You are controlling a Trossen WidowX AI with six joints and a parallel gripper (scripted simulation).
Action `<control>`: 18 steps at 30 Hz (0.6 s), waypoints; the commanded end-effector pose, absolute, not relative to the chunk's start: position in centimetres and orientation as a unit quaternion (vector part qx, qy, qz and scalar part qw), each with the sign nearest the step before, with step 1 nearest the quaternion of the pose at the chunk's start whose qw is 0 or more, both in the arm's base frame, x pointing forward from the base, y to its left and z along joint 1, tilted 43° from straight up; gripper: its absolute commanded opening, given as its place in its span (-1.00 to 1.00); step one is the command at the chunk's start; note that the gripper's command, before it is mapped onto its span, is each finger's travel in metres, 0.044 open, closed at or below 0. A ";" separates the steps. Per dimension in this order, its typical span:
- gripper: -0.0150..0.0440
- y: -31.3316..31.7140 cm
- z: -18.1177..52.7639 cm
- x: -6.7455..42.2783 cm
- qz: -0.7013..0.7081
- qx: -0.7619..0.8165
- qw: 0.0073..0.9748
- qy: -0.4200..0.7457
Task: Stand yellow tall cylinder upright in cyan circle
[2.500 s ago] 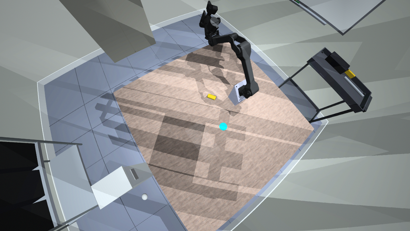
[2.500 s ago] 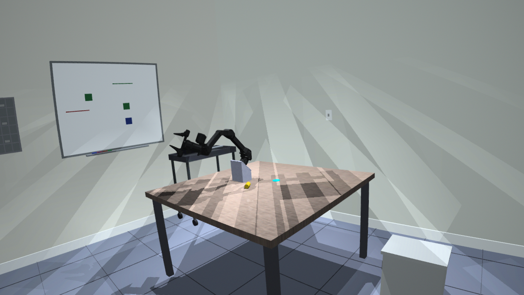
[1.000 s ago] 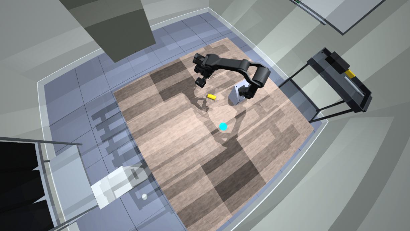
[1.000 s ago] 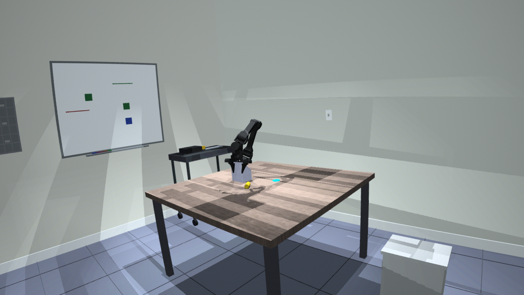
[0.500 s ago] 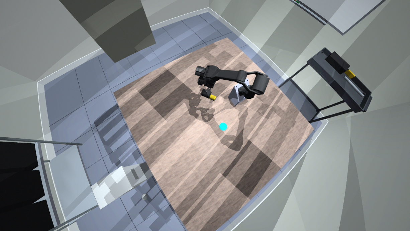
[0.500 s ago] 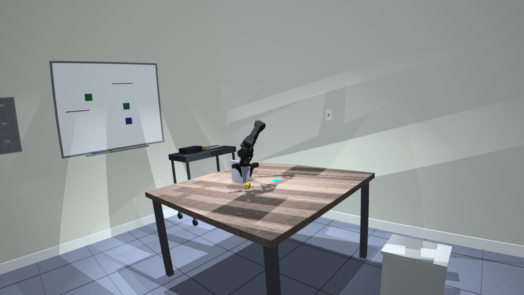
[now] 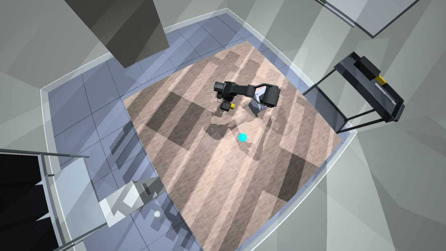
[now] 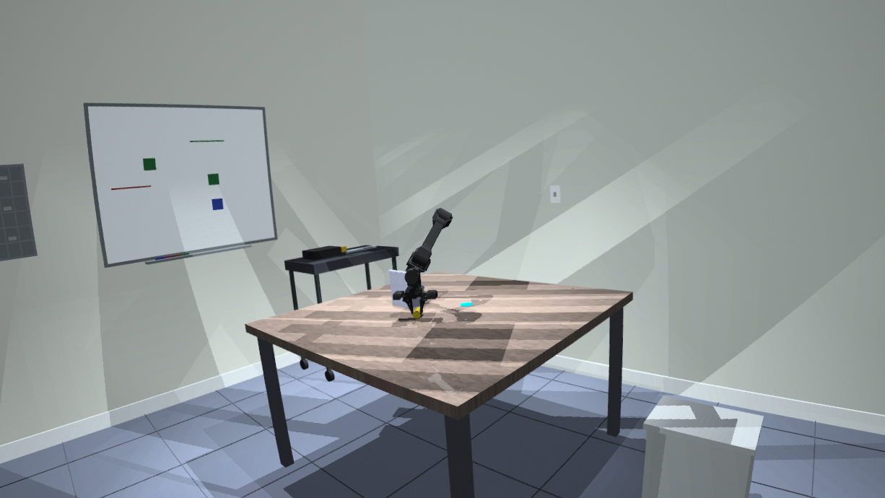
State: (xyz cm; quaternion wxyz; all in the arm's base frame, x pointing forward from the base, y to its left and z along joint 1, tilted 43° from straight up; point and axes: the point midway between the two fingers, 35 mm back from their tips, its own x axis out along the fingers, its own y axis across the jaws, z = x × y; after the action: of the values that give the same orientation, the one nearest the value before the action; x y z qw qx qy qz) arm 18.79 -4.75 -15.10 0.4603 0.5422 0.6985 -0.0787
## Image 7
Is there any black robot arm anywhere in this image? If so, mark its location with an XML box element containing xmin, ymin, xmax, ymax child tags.
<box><xmin>214</xmin><ymin>81</ymin><xmax>281</xmax><ymax>108</ymax></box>

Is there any cyan circle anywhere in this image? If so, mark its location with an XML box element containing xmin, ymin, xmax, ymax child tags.
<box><xmin>239</xmin><ymin>134</ymin><xmax>247</xmax><ymax>142</ymax></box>

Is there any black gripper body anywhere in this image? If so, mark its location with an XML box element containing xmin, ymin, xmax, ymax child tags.
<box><xmin>220</xmin><ymin>96</ymin><xmax>234</xmax><ymax>112</ymax></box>

